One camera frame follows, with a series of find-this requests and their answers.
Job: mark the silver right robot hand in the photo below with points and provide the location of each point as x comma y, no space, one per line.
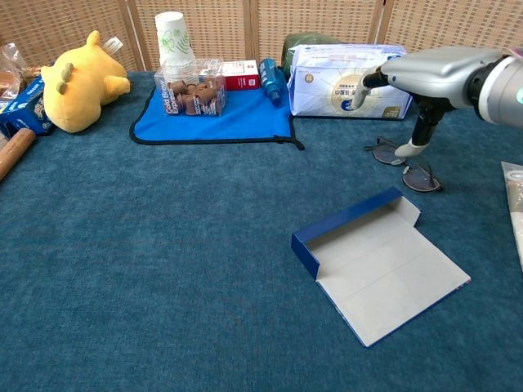
433,69

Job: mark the black-framed eyeglasses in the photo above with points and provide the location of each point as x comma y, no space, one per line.
417,179

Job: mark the blue cardboard glasses box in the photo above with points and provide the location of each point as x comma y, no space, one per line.
388,277

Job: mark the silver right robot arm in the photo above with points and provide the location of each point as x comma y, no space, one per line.
502,90

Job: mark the white blue tissue pack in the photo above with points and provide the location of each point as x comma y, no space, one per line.
323,90

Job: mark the woven rattan folding screen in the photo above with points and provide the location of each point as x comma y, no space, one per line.
327,20

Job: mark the clear bag with white cloth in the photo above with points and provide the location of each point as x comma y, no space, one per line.
515,204

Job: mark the blue plastic bottle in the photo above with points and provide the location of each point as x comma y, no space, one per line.
269,77

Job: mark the red and white carton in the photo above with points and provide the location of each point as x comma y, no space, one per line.
241,79

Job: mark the blue cloth black trim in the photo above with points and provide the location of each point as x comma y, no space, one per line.
245,118

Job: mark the clear coffee capsule box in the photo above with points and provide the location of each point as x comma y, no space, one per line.
192,98

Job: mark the stack of paper cups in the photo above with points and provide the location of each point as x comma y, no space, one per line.
171,36

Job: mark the yellow plush toy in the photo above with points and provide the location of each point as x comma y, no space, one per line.
77,90

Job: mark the dark blue snack box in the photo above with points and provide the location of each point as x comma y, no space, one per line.
24,110

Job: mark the clear bag of pastries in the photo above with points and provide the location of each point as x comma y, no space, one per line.
10,69

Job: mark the wooden rolling pin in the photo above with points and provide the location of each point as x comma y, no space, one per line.
16,149

